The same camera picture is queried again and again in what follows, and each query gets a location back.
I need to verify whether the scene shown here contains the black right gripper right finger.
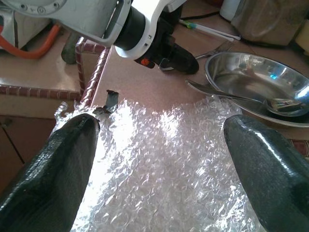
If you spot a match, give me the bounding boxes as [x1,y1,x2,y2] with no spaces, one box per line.
[223,114,309,232]

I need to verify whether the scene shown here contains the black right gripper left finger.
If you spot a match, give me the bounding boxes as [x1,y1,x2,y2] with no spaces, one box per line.
[0,113,101,232]

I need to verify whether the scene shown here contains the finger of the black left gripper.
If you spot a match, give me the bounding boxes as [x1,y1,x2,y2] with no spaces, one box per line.
[166,44,200,74]

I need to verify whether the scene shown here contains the metal fork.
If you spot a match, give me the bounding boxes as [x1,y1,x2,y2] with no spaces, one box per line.
[195,41,234,60]

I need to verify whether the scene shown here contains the metal spoon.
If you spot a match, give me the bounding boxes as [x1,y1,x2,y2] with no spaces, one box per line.
[185,79,309,116]

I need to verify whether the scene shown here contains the stainless steel bowl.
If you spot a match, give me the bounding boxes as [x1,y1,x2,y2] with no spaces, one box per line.
[204,51,309,128]

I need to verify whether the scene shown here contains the brown cabinet door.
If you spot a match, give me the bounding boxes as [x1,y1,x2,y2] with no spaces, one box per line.
[0,115,58,194]

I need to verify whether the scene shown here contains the dark green cylinder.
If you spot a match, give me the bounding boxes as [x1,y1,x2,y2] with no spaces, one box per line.
[61,32,83,65]

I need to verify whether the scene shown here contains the clear jar of brown powder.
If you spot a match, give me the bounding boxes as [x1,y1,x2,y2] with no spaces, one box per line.
[230,0,309,46]

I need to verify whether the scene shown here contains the clear bubble wrap sheet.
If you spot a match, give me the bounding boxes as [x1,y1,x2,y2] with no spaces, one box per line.
[54,95,266,232]

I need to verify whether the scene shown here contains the white gas stove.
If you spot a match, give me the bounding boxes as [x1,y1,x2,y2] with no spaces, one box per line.
[0,11,53,51]

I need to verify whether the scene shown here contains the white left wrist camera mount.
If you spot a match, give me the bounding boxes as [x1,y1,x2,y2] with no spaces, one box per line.
[114,0,188,60]

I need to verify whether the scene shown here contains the black power cord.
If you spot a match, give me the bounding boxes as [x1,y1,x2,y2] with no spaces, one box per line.
[181,11,222,21]

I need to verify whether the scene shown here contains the orange gas hose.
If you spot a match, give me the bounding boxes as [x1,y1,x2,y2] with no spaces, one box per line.
[0,24,61,60]

